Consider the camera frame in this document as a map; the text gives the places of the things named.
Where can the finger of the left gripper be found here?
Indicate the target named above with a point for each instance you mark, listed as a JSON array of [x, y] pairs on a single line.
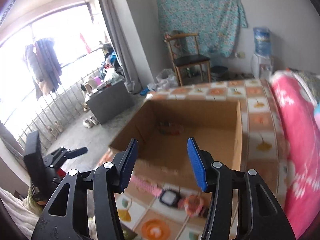
[[67, 153]]

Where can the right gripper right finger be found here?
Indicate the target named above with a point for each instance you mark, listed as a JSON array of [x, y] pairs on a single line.
[[260, 216]]

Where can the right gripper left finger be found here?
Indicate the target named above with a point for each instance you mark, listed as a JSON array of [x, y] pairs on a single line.
[[65, 215]]

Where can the pink strap black watch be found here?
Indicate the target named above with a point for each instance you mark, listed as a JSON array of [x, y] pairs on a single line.
[[168, 197]]

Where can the metal balcony railing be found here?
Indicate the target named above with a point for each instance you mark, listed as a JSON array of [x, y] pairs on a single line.
[[51, 114]]

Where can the white shoes pair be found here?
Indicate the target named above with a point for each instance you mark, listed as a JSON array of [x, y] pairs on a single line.
[[90, 122]]

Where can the dark grey cabinet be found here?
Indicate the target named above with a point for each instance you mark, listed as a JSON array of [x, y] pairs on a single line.
[[107, 103]]

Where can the patterned plastic tablecloth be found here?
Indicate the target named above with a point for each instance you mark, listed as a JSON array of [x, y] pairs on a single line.
[[263, 144]]

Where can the hanging dark clothes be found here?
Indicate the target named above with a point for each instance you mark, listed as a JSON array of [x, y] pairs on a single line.
[[45, 68]]

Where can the pile of clothes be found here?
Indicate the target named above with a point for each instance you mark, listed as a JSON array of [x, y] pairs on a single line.
[[110, 61]]

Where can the brown cardboard box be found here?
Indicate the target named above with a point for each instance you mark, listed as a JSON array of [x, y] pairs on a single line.
[[162, 128]]

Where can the pink floral blanket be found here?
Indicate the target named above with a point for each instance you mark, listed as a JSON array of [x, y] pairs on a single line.
[[297, 95]]

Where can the blue plush pillow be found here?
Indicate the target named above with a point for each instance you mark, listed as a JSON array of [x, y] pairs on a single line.
[[316, 115]]

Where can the white plastic bag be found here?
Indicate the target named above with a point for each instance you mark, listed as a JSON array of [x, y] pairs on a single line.
[[166, 79]]

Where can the grey curtain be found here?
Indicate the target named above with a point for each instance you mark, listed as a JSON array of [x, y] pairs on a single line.
[[120, 46]]

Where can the white water dispenser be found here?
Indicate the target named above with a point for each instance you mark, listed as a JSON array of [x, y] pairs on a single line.
[[262, 67]]

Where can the black waste bin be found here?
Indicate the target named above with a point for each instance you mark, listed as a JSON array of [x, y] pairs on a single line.
[[219, 73]]

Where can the wooden chair black seat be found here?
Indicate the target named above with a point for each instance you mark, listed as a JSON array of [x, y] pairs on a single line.
[[187, 61]]

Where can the blue water jug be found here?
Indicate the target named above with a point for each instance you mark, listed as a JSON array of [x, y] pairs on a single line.
[[262, 41]]

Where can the teal floral hanging cloth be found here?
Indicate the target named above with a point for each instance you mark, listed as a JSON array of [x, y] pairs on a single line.
[[217, 22]]

